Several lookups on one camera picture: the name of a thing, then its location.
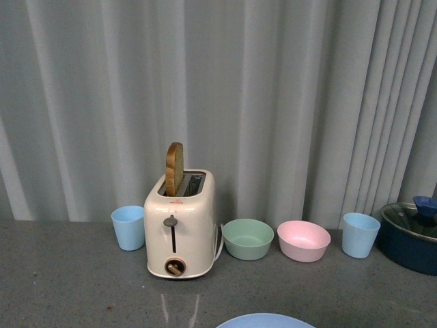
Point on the mint green bowl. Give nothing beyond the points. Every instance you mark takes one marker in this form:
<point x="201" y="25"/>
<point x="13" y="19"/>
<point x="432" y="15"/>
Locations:
<point x="247" y="239"/>

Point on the light blue cup right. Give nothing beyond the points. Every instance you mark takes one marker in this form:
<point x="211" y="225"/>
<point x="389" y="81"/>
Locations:
<point x="359" y="234"/>

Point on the light blue plate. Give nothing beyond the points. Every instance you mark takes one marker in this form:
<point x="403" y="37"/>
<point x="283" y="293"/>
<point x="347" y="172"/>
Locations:
<point x="264" y="320"/>

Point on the dark blue pot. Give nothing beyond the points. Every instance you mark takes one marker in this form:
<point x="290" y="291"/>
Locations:
<point x="412" y="252"/>

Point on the toasted bread slice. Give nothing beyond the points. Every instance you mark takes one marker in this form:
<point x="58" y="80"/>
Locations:
<point x="174" y="171"/>

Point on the light blue cup left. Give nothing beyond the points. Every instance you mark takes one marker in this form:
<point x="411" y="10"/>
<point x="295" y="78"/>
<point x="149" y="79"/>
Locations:
<point x="128" y="223"/>

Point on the cream white toaster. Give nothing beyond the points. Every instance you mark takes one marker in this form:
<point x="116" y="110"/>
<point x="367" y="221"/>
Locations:
<point x="181" y="232"/>

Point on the pink bowl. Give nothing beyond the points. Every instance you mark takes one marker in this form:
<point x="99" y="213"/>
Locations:
<point x="303" y="241"/>

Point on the light blue cup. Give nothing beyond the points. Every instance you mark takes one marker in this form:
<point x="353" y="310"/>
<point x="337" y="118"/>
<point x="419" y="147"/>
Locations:
<point x="359" y="234"/>
<point x="128" y="223"/>

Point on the glass pot lid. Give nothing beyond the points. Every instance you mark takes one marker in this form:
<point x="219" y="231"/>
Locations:
<point x="417" y="219"/>

